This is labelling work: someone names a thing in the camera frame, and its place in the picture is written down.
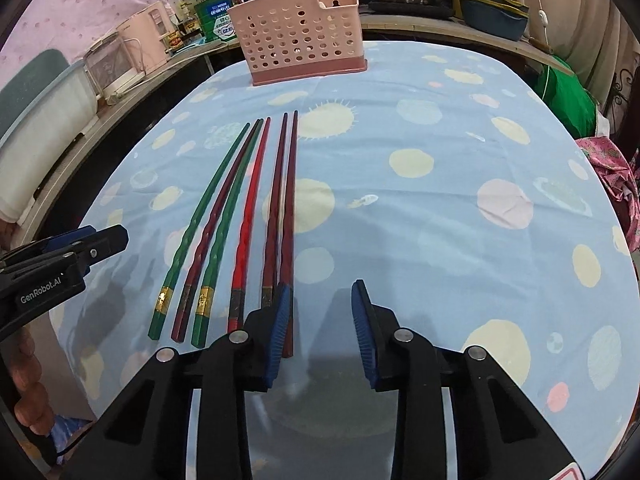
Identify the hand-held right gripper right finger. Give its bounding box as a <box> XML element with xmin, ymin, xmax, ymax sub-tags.
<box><xmin>351</xmin><ymin>279</ymin><xmax>586</xmax><ymax>480</ymax></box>

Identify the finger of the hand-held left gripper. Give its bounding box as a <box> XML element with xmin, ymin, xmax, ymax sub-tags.
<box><xmin>0</xmin><ymin>226</ymin><xmax>97</xmax><ymax>266</ymax></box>
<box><xmin>60</xmin><ymin>225</ymin><xmax>129</xmax><ymax>277</ymax></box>

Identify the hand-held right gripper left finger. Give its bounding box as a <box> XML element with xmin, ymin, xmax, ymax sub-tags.
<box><xmin>60</xmin><ymin>282</ymin><xmax>294</xmax><ymax>480</ymax></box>

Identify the person's left hand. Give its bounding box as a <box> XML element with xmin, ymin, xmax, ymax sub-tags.
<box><xmin>0</xmin><ymin>327</ymin><xmax>57</xmax><ymax>433</ymax></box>

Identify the green chopstick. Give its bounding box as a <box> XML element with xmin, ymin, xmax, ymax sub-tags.
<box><xmin>191</xmin><ymin>118</ymin><xmax>265</xmax><ymax>348</ymax></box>
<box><xmin>148</xmin><ymin>122</ymin><xmax>251</xmax><ymax>340</ymax></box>

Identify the dark red chopstick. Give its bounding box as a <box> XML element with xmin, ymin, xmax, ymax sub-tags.
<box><xmin>261</xmin><ymin>112</ymin><xmax>289</xmax><ymax>313</ymax></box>
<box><xmin>171</xmin><ymin>119</ymin><xmax>262</xmax><ymax>343</ymax></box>
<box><xmin>280</xmin><ymin>110</ymin><xmax>299</xmax><ymax>359</ymax></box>

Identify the bright red chopstick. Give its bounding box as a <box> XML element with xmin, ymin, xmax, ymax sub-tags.
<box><xmin>227</xmin><ymin>117</ymin><xmax>272</xmax><ymax>335</ymax></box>

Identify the translucent storage bin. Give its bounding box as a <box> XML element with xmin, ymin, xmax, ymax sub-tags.
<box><xmin>0</xmin><ymin>49</ymin><xmax>99</xmax><ymax>222</ymax></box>

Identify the blue dotted tablecloth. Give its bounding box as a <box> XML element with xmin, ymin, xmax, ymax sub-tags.
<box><xmin>50</xmin><ymin>40</ymin><xmax>633</xmax><ymax>480</ymax></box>

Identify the white toaster oven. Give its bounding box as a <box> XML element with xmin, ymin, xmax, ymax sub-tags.
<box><xmin>82</xmin><ymin>30</ymin><xmax>147</xmax><ymax>106</ymax></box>

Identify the pink kitchen appliance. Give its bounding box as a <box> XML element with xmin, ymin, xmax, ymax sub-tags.
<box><xmin>116</xmin><ymin>1</ymin><xmax>173</xmax><ymax>68</ymax></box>

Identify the pink dotted curtain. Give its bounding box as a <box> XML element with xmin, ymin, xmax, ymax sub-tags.
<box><xmin>0</xmin><ymin>0</ymin><xmax>236</xmax><ymax>83</ymax></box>

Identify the green printed box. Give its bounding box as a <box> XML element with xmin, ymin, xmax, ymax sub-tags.
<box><xmin>194</xmin><ymin>0</ymin><xmax>242</xmax><ymax>42</ymax></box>

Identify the pink perforated utensil basket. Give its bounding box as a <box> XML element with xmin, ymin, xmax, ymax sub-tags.
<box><xmin>227</xmin><ymin>0</ymin><xmax>368</xmax><ymax>86</ymax></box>

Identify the pink floral cloth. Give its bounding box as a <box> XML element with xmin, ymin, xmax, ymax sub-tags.
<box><xmin>575</xmin><ymin>135</ymin><xmax>640</xmax><ymax>252</ymax></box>

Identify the green cloth bag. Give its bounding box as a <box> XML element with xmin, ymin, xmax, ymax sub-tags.
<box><xmin>532</xmin><ymin>54</ymin><xmax>599</xmax><ymax>139</ymax></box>

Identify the stack of blue dishes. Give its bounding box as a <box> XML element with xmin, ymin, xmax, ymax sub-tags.
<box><xmin>452</xmin><ymin>0</ymin><xmax>530</xmax><ymax>42</ymax></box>

